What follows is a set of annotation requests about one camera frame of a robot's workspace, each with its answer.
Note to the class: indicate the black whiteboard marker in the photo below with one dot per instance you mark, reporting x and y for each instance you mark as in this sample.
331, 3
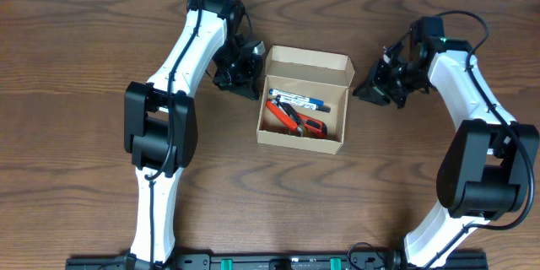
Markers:
303, 104

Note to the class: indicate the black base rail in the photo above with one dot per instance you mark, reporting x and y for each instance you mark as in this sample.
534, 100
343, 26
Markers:
363, 259

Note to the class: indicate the blue whiteboard marker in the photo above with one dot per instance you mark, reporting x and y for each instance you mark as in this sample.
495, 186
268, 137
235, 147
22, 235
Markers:
276, 92

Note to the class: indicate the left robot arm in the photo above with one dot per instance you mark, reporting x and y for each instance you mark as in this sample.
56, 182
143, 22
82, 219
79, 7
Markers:
160, 124

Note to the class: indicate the cardboard box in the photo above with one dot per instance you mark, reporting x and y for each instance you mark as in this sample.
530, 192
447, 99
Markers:
320, 75

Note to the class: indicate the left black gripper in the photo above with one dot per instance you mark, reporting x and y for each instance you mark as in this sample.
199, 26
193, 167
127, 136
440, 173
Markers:
238, 83

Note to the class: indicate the red utility knife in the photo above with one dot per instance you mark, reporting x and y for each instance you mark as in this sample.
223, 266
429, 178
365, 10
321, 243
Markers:
316, 127

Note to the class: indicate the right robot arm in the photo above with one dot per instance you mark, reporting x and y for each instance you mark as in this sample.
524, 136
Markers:
486, 180

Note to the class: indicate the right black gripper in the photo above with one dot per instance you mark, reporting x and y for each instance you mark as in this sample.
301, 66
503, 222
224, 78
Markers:
377, 83

